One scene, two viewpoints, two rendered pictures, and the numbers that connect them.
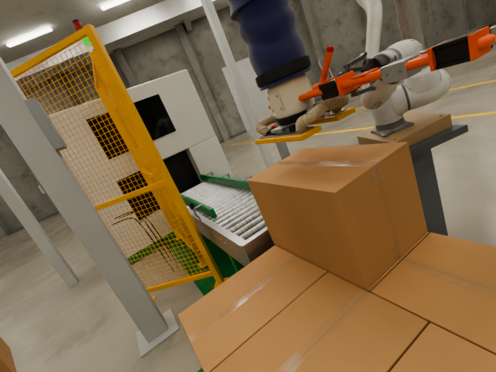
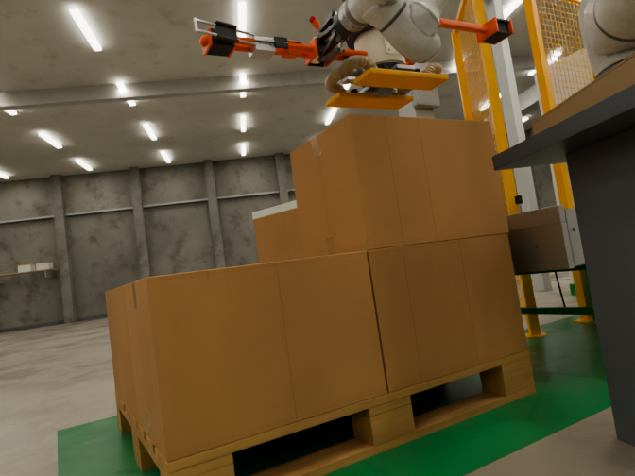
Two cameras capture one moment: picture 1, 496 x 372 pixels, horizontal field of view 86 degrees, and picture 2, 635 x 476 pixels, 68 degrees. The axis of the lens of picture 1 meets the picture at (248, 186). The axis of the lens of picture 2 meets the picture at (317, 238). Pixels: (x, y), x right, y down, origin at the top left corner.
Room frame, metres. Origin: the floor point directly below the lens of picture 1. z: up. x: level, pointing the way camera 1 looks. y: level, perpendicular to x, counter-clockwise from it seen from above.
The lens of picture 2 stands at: (0.64, -1.92, 0.50)
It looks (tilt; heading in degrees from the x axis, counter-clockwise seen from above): 4 degrees up; 84
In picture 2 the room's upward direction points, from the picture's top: 8 degrees counter-clockwise
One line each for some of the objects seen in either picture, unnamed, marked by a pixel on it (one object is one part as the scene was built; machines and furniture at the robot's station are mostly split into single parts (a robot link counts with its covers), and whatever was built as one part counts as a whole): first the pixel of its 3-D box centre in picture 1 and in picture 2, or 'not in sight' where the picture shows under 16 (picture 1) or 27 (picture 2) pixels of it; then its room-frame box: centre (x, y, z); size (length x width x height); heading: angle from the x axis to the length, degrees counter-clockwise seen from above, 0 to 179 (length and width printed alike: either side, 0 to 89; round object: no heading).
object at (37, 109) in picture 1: (48, 125); (423, 84); (1.79, 0.97, 1.62); 0.20 x 0.05 x 0.30; 23
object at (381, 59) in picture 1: (371, 70); (341, 27); (0.96, -0.56, 1.23); 0.09 x 0.07 x 0.08; 113
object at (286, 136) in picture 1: (283, 132); (369, 97); (1.10, -0.22, 1.13); 0.34 x 0.10 x 0.05; 23
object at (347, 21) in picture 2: (384, 63); (354, 14); (0.98, -0.63, 1.23); 0.09 x 0.06 x 0.09; 23
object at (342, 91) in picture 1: (337, 85); (320, 53); (0.91, -0.41, 1.23); 0.10 x 0.08 x 0.06; 113
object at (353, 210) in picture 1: (328, 203); (396, 192); (1.12, -0.31, 0.74); 0.60 x 0.40 x 0.40; 23
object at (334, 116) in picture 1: (315, 115); (402, 76); (1.18, -0.40, 1.13); 0.34 x 0.10 x 0.05; 23
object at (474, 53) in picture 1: (457, 49); (219, 42); (0.58, -0.54, 1.23); 0.08 x 0.07 x 0.05; 23
